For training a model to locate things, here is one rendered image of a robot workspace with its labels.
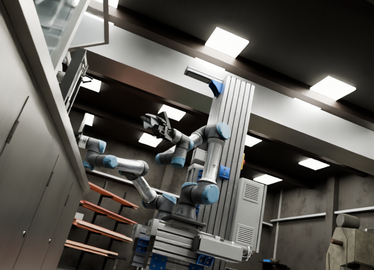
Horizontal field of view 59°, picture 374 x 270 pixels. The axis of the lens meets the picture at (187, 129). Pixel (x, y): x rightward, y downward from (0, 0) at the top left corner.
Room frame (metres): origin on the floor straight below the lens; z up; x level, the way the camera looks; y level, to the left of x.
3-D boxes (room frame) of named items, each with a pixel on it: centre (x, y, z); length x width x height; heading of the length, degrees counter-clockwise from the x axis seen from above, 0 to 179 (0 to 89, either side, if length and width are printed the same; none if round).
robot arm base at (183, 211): (2.09, -0.11, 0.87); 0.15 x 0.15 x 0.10
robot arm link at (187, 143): (1.81, 0.00, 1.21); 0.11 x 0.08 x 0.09; 130
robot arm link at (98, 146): (1.96, 0.52, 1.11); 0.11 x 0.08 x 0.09; 97
